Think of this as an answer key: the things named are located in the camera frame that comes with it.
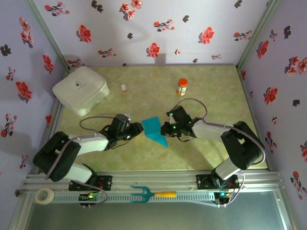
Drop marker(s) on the aluminium front rail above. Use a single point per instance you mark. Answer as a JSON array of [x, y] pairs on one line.
[[153, 178]]

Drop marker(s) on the white plastic lidded box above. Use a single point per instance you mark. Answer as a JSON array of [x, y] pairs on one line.
[[79, 86]]

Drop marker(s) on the small white bottle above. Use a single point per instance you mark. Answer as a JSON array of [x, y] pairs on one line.
[[123, 88]]

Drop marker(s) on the white tape roll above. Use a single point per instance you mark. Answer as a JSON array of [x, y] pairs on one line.
[[48, 192]]

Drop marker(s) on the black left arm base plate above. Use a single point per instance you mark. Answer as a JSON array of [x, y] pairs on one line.
[[105, 182]]

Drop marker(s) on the blue paper sheet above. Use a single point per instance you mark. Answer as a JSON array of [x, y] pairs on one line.
[[152, 127]]

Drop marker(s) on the aluminium corner post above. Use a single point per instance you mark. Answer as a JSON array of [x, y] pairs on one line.
[[48, 32], [258, 31]]

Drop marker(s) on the orange capped bottle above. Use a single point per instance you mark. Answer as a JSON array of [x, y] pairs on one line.
[[182, 87]]

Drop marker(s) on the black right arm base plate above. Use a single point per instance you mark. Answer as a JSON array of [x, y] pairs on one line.
[[204, 181]]

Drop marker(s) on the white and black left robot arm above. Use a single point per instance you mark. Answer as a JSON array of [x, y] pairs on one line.
[[55, 155]]

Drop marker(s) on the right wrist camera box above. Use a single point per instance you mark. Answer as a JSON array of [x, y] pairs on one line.
[[171, 117]]

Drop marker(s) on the grey metal sheet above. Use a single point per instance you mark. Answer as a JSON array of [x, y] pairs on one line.
[[153, 215]]

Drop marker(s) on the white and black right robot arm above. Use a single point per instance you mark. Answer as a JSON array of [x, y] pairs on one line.
[[242, 146]]

